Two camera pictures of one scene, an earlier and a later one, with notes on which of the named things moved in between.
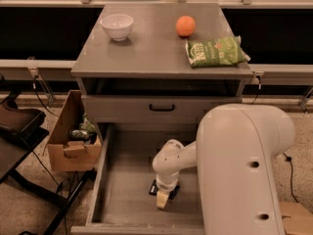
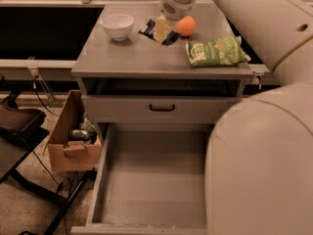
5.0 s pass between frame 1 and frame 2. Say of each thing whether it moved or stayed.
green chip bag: stayed
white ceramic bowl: stayed
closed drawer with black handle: stayed
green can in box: stayed
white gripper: moved
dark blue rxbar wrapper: moved
